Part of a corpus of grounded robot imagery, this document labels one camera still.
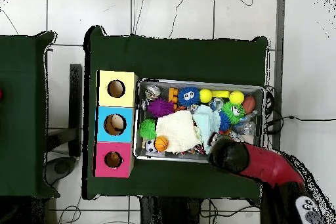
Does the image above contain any yellow smiley ball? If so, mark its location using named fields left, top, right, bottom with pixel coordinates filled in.
left=198, top=88, right=213, bottom=104

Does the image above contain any dark green tablecloth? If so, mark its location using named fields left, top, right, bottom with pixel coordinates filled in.
left=83, top=25, right=269, bottom=200
left=0, top=31, right=60, bottom=199

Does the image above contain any small brown football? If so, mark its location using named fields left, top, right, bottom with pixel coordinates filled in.
left=242, top=95, right=256, bottom=114

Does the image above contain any small soccer ball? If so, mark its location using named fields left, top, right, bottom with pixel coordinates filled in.
left=144, top=139, right=158, bottom=154

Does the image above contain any wooden box with three holes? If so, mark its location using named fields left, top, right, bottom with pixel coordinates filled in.
left=93, top=70, right=139, bottom=179

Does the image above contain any black power cable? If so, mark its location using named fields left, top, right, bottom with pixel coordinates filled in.
left=264, top=114, right=336, bottom=134

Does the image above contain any shallow metal mesh bin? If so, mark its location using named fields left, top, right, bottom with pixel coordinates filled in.
left=133, top=78, right=265, bottom=163

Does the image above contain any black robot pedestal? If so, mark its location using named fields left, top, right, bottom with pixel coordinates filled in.
left=138, top=196, right=203, bottom=224

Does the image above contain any green spiky ball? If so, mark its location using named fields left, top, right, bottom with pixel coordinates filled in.
left=138, top=118, right=158, bottom=140

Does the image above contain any blue fuzzy ball with eyes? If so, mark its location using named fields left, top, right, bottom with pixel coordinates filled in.
left=177, top=86, right=201, bottom=107

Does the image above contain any mint green cloth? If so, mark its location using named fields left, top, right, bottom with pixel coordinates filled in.
left=192, top=104, right=222, bottom=154

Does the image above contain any purple spiky toy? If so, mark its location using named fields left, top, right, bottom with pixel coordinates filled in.
left=147, top=98, right=175, bottom=118

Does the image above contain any small orange basketball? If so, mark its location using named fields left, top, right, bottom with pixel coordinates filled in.
left=154, top=136, right=169, bottom=152

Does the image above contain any green fuzzy ball with eyes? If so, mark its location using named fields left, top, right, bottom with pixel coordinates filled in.
left=220, top=101, right=245, bottom=125

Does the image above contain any cream cloth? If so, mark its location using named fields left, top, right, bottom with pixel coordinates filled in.
left=155, top=110, right=201, bottom=154

